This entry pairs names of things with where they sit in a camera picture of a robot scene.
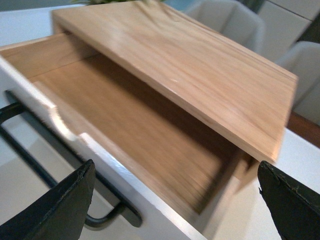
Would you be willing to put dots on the black drawer handle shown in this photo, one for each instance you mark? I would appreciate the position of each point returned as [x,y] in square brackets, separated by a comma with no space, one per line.
[30,150]

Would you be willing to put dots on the grey chair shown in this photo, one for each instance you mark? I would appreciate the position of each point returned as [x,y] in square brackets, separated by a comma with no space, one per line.
[231,19]
[303,60]

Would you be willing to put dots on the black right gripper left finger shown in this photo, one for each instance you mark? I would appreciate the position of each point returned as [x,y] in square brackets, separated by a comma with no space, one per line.
[57,215]

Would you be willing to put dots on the right grey chair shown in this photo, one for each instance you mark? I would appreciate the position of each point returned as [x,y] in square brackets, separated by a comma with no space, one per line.
[303,60]

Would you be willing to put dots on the wooden drawer cabinet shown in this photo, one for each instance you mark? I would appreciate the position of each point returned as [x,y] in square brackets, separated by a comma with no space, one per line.
[241,95]

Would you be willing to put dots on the left grey chair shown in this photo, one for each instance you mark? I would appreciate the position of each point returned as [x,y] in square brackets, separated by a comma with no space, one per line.
[231,19]

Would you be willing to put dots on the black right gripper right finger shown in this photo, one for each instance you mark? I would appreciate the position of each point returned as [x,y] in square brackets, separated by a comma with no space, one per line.
[294,207]

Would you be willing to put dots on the white drawer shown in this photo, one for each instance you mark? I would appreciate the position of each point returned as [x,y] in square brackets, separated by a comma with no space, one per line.
[175,176]

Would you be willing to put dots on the white square pillar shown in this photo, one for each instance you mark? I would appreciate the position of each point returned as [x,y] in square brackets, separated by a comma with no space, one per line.
[290,21]

